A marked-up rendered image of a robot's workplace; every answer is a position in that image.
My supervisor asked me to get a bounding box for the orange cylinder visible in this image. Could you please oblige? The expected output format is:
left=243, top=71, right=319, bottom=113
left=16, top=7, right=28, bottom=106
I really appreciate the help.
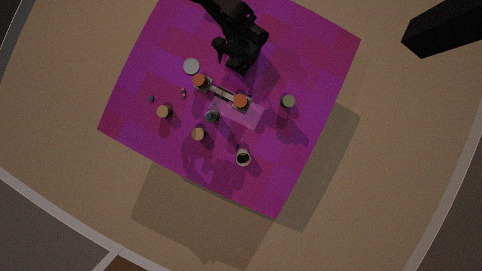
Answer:
left=233, top=94, right=249, bottom=110
left=193, top=73, right=208, bottom=89

